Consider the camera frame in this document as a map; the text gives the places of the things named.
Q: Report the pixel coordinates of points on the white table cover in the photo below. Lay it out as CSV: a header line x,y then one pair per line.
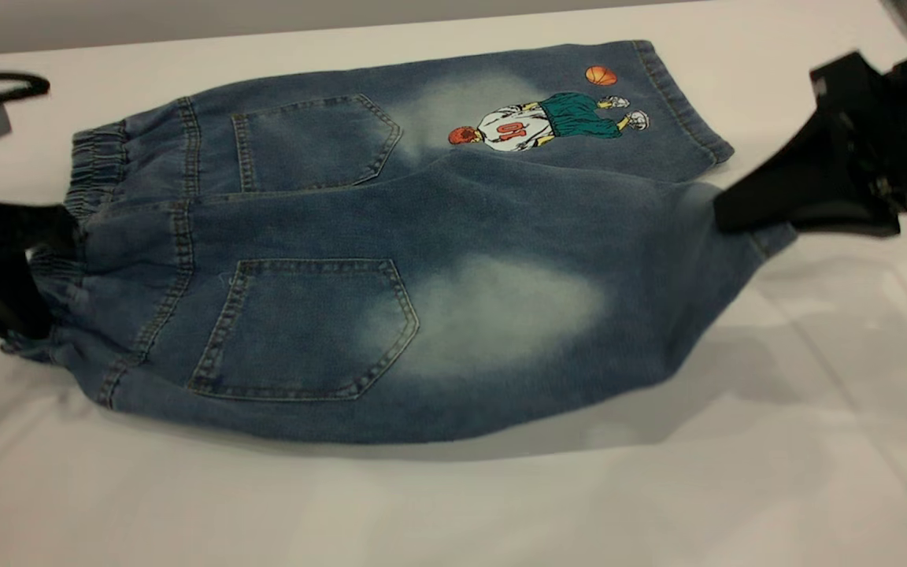
x,y
422,512

